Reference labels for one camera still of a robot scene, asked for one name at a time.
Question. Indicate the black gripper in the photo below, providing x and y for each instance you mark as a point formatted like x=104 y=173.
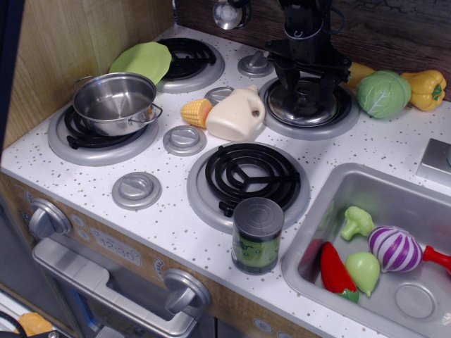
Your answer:
x=313 y=54

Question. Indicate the steel pot lid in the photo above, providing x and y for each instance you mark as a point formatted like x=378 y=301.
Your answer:
x=303 y=106

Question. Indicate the cream toy milk jug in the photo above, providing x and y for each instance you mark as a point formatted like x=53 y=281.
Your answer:
x=238 y=116

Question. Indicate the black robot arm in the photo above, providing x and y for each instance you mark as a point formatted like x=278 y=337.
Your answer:
x=307 y=17

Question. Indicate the back right stove burner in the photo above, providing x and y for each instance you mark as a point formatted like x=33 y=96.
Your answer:
x=347 y=117

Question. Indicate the stove burner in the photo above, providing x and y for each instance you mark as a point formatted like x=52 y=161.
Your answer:
x=347 y=117
x=194 y=66
x=228 y=174
x=70 y=140

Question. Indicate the yellow toy squash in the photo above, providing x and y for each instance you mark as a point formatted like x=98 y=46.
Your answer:
x=357 y=73

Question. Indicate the silver knob back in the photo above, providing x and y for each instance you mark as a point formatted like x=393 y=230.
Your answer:
x=256 y=65

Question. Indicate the green toy cabbage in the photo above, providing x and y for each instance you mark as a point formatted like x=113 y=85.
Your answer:
x=383 y=94

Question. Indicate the silver knob behind jug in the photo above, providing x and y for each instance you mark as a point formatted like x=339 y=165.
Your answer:
x=216 y=95

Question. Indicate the hanging steel ladle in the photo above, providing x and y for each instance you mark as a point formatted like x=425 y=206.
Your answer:
x=232 y=15

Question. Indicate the back left stove burner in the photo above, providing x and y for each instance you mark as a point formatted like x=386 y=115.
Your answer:
x=194 y=66

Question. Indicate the front right stove burner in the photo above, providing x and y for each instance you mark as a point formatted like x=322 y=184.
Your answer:
x=228 y=174

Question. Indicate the toy corn cob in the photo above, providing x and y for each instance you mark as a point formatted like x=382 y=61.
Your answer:
x=196 y=112

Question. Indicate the yellow toy bell pepper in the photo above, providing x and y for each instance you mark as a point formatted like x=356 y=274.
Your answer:
x=428 y=89

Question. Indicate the silver knob middle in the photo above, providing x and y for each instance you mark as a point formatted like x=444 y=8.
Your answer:
x=184 y=140

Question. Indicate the green toy broccoli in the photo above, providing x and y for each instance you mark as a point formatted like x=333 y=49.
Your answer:
x=358 y=221

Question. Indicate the green labelled toy can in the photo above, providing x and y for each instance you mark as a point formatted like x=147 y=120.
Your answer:
x=257 y=225

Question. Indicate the light green plastic plate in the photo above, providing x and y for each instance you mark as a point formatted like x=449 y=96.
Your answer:
x=151 y=60

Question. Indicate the purple toy onion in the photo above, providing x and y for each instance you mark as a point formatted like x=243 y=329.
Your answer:
x=396 y=250

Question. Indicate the light green toy pear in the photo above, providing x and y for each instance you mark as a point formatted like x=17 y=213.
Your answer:
x=364 y=269

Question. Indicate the red toy chili pepper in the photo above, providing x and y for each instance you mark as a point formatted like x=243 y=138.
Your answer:
x=334 y=275

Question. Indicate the silver knob front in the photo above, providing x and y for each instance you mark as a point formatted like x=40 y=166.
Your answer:
x=136 y=191

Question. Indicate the right oven dial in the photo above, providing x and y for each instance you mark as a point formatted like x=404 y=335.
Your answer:
x=184 y=290

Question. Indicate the oven dial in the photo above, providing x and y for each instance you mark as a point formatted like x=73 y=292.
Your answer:
x=47 y=219
x=184 y=290

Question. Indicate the front left stove burner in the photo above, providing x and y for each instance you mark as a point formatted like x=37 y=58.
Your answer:
x=70 y=140

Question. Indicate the silver sink basin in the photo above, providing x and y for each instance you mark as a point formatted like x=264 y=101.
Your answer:
x=408 y=304

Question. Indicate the left oven dial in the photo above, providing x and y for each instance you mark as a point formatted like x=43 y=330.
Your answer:
x=47 y=219

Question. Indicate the steel pot with handles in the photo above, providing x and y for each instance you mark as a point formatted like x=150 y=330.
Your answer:
x=116 y=104

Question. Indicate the red toy utensil handle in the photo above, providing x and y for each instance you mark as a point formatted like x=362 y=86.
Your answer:
x=430 y=254

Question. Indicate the silver oven door handle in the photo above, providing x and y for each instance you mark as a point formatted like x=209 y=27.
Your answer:
x=91 y=280

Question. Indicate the orange object with black cable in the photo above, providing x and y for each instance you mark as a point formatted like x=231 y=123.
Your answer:
x=28 y=325

